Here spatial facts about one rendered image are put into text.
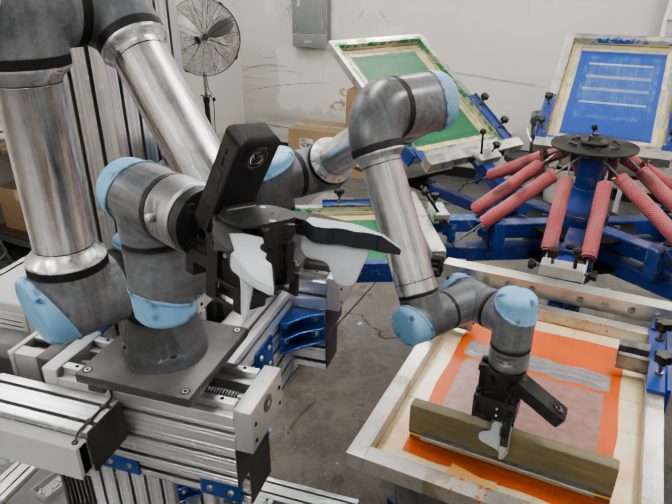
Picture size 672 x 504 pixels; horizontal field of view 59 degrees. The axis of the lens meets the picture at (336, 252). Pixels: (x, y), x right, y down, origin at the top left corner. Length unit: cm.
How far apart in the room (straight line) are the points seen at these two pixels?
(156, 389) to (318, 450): 173
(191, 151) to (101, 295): 29
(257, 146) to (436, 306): 64
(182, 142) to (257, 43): 593
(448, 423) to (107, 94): 91
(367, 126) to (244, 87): 586
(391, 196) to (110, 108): 52
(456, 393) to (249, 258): 111
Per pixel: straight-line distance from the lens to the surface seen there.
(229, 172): 53
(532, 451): 129
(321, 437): 277
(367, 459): 128
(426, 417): 131
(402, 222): 106
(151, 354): 107
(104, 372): 112
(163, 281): 70
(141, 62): 86
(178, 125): 81
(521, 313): 110
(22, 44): 85
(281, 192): 142
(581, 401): 157
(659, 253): 222
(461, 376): 157
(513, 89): 574
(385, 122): 107
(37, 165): 89
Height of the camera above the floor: 189
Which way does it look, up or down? 26 degrees down
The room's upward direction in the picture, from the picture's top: straight up
